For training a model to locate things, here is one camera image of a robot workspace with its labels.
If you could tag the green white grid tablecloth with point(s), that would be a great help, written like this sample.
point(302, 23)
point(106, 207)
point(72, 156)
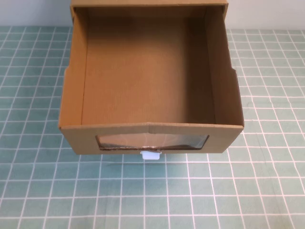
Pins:
point(152, 195)

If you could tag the upper cardboard drawer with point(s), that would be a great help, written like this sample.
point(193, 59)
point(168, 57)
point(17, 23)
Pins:
point(147, 2)

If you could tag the brown cardboard drawer with window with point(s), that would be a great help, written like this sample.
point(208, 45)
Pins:
point(147, 78)

